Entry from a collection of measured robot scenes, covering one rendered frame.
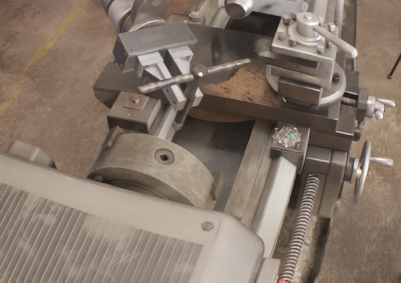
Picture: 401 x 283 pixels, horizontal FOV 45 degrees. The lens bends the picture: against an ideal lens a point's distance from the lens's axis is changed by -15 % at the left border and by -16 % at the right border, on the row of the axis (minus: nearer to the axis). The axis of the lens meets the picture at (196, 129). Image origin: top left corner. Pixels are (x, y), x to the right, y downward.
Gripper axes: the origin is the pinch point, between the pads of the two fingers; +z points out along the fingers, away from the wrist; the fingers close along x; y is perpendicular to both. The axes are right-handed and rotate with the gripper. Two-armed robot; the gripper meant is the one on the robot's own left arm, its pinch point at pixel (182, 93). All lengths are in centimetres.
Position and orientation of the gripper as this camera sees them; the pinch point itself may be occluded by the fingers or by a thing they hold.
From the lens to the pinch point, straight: 87.1
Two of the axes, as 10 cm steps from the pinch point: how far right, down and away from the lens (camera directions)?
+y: -2.9, 5.6, 7.7
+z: 4.7, 7.9, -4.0
